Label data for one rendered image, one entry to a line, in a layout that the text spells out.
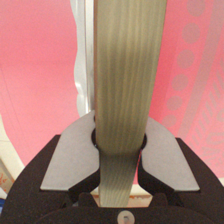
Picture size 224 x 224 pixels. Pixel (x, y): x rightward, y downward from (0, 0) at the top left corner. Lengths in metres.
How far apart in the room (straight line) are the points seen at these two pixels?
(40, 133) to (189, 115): 0.23
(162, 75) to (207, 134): 0.14
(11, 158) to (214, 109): 0.38
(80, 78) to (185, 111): 0.15
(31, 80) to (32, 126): 0.07
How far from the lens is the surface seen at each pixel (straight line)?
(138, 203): 0.35
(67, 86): 0.17
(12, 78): 0.21
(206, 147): 0.28
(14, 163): 0.33
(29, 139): 0.25
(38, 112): 0.21
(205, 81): 0.20
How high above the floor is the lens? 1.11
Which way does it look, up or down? 61 degrees down
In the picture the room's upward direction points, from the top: 180 degrees clockwise
